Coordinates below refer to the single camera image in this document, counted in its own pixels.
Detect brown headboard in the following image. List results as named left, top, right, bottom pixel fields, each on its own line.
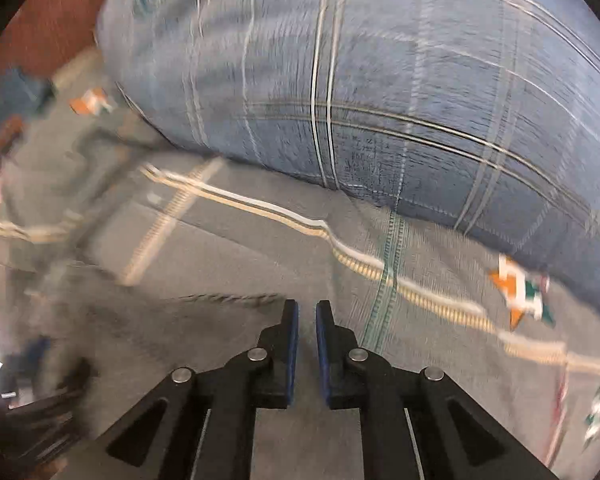
left=0, top=0, right=121, bottom=91

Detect grey denim pants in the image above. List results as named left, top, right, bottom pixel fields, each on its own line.
left=25, top=255, right=291, bottom=391

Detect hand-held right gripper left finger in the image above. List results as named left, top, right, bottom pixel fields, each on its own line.
left=72, top=300, right=300, bottom=480

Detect blue denim cloth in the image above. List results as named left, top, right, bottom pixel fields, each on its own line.
left=0, top=67, right=56, bottom=116

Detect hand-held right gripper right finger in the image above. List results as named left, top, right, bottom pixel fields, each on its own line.
left=316, top=300, right=556, bottom=480

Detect grey patterned bed sheet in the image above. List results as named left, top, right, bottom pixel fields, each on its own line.
left=0, top=50, right=600, bottom=480

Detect blue plaid pillow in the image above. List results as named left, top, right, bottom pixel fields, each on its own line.
left=95, top=0, right=600, bottom=321

